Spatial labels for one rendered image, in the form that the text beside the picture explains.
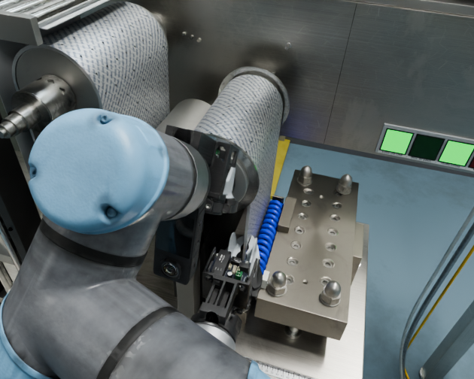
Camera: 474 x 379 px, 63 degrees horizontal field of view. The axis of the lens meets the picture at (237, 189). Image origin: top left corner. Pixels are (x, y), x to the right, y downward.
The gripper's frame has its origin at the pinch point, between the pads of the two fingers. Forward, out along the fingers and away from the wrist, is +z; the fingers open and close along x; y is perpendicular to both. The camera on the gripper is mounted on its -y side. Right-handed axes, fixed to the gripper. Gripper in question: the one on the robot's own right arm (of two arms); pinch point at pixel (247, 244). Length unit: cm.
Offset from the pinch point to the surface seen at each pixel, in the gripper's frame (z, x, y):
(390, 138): 29.4, -22.7, 10.0
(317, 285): -0.3, -14.0, -6.0
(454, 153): 29.4, -35.6, 9.5
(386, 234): 129, -57, -109
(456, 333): 48, -71, -74
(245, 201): -2.8, 0.4, 12.5
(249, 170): -2.8, 0.3, 18.8
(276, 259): 3.3, -5.5, -6.0
